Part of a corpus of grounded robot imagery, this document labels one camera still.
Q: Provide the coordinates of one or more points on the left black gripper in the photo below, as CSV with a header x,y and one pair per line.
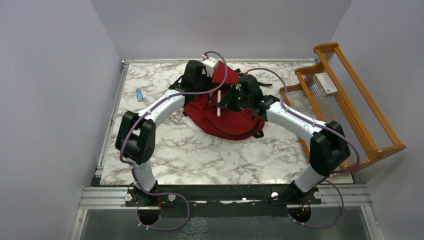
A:
x,y
208,80

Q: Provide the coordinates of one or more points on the orange wooden rack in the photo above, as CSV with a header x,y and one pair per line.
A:
x,y
352,106

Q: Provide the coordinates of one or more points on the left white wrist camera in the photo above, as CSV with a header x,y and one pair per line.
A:
x,y
210,64

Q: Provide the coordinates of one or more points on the light blue highlighter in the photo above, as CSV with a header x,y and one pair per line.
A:
x,y
139,95

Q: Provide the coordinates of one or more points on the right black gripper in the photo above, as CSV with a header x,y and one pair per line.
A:
x,y
227,102

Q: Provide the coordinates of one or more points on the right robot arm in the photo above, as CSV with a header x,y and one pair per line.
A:
x,y
328,147

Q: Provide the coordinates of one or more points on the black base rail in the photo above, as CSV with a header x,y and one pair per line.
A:
x,y
204,200

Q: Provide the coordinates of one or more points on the white red small box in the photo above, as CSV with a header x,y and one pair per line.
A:
x,y
324,84

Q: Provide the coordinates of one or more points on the red backpack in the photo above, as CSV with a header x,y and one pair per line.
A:
x,y
223,123

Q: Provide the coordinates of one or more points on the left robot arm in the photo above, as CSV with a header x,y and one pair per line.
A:
x,y
136,137

